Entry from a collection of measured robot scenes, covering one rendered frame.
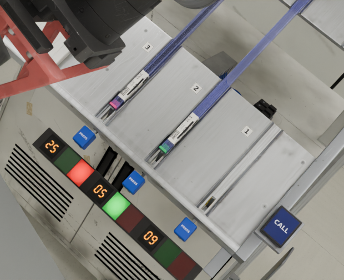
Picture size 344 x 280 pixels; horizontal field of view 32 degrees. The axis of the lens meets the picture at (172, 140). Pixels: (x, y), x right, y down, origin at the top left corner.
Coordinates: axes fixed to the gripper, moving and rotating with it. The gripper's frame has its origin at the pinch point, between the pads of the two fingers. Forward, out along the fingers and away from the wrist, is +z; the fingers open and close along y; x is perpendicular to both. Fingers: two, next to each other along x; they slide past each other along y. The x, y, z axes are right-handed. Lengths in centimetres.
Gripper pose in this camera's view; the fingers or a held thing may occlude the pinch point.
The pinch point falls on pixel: (4, 85)
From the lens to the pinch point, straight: 50.9
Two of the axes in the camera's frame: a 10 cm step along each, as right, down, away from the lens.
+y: 1.7, -2.0, 9.7
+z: -7.8, 5.8, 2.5
